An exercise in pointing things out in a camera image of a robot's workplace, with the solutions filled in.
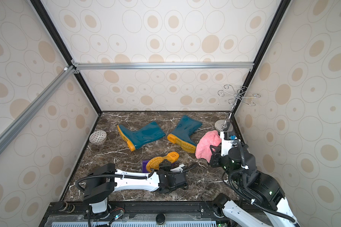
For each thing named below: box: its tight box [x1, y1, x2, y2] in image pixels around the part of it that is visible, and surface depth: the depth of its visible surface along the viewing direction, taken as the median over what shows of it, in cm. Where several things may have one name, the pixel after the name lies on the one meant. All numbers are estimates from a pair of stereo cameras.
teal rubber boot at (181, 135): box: [167, 115, 203, 154], surface depth 102 cm
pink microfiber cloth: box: [195, 130, 222, 164], surface depth 62 cm
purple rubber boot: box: [142, 151, 180, 174], surface depth 81 cm
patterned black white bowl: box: [89, 130, 108, 144], surface depth 102 cm
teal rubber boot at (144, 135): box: [116, 121, 167, 152], surface depth 102 cm
